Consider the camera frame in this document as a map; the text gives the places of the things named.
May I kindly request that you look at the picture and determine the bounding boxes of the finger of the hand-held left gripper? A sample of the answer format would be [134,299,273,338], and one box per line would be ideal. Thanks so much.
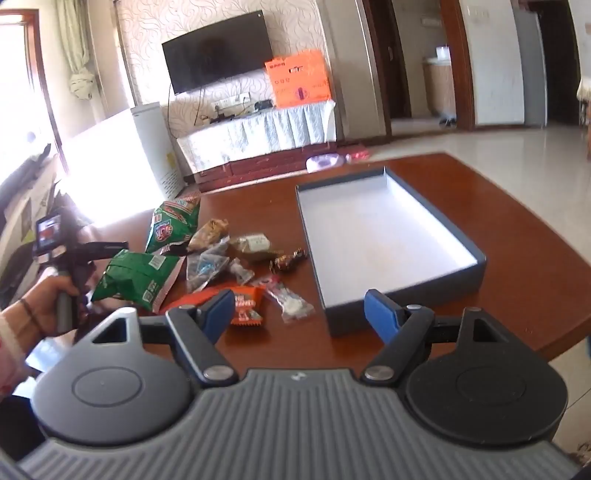
[78,241,130,259]

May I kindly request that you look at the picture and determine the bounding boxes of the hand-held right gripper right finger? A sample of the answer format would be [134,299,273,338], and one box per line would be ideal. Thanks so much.
[361,289,514,387]

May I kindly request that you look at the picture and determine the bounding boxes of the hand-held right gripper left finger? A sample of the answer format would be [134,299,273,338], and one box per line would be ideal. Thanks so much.
[76,289,240,387]

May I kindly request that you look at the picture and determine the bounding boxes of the orange snack packet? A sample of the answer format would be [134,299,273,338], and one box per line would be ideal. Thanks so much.
[228,285,267,327]
[164,288,222,317]

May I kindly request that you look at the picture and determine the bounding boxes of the dark green chip bag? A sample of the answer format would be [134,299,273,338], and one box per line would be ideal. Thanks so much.
[91,249,185,313]

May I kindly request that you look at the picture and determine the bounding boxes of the small clear snack packet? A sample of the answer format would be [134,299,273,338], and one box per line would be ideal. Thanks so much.
[229,258,256,285]

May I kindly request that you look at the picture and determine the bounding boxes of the clear packet blue candies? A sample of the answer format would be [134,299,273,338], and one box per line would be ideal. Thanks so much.
[186,242,230,294]

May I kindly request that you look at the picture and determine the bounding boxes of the green chip bag red logo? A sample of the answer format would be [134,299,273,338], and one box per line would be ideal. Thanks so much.
[145,194,202,254]

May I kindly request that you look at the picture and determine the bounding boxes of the clear packet white candy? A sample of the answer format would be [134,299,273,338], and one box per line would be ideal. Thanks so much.
[261,277,315,324]

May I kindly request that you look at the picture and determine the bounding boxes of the brown nut packet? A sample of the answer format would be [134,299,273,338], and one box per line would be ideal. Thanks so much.
[188,218,230,252]

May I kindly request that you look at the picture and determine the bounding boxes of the dark grey shallow box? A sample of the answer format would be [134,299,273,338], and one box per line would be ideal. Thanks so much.
[295,166,488,337]

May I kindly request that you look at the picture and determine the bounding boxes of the dark brown candy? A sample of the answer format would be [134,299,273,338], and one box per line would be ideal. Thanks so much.
[270,248,308,274]

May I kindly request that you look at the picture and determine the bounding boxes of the person's left forearm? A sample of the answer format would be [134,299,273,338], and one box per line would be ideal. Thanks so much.
[0,300,44,398]

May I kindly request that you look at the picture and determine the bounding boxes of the person's left hand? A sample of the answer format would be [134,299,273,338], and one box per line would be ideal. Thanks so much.
[17,279,81,340]

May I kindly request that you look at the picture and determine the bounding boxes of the white chest freezer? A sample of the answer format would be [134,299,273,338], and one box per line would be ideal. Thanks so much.
[65,104,185,227]

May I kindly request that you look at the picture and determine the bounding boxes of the dark wooden TV cabinet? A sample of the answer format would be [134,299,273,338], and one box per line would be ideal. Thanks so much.
[191,138,370,193]

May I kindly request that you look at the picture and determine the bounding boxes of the wooden framed window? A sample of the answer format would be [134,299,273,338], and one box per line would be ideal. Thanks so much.
[0,9,63,171]

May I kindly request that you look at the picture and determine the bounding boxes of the white lace cabinet cloth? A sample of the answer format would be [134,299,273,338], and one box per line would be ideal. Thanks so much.
[177,100,338,175]

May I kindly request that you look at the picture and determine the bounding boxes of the pale tied curtain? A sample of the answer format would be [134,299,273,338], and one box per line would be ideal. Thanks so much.
[55,0,105,139]

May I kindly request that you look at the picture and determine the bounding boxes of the black flat television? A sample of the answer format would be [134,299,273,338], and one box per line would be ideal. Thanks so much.
[161,10,274,95]

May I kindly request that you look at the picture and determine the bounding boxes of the orange cardboard box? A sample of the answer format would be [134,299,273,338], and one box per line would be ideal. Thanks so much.
[264,50,333,109]

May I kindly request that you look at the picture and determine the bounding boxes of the dark wooden door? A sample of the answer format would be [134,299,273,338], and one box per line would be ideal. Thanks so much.
[538,0,583,125]

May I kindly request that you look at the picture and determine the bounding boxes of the wooden door frame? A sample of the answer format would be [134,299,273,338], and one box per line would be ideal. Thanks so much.
[360,0,476,137]

